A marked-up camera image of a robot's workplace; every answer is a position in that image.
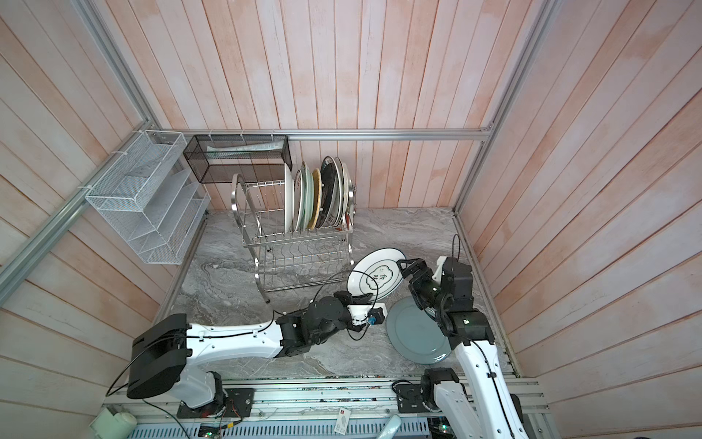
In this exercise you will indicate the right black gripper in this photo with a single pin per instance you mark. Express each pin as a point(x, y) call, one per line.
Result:
point(415, 285)

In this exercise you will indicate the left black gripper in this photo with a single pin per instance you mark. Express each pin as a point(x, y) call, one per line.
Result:
point(361, 298)

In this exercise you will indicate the white plate black rings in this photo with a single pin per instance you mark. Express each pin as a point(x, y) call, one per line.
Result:
point(378, 271)

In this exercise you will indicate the grey green large plate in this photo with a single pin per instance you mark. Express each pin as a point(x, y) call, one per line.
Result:
point(415, 335)

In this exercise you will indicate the silver metal dish rack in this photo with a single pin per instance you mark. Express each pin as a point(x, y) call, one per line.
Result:
point(286, 261)

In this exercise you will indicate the dark blue glazed plate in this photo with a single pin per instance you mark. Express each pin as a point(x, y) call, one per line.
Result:
point(328, 183)

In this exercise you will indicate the green rim white plate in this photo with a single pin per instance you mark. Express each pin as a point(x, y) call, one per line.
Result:
point(334, 218)

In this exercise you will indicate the yellow woven bamboo tray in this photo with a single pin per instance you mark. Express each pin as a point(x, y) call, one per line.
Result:
point(316, 191)

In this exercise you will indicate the cream floral plate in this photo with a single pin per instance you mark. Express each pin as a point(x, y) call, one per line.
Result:
point(348, 194)

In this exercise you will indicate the light green flower plate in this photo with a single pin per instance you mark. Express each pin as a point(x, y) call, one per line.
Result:
point(308, 198)

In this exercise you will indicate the orange sunburst plate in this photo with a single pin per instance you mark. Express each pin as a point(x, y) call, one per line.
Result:
point(288, 199)
point(298, 200)

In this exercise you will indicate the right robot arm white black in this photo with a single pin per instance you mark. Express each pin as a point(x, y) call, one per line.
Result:
point(487, 409)

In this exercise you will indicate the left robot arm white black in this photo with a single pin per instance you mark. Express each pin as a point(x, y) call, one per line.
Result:
point(170, 358)

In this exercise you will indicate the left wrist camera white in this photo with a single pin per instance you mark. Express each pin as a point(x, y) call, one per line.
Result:
point(367, 315)

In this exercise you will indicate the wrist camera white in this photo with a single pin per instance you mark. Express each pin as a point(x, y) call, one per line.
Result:
point(367, 315)
point(439, 271)

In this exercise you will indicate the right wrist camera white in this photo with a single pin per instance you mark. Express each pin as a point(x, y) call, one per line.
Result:
point(439, 271)

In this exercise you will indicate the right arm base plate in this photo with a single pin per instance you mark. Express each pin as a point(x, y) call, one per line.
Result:
point(413, 397)

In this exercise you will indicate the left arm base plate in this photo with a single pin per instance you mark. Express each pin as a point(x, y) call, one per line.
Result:
point(238, 403)

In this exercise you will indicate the black mesh wall basket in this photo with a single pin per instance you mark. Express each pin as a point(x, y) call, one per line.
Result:
point(216, 159)

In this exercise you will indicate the white wire mesh shelf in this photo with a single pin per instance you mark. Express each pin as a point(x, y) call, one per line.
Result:
point(154, 206)

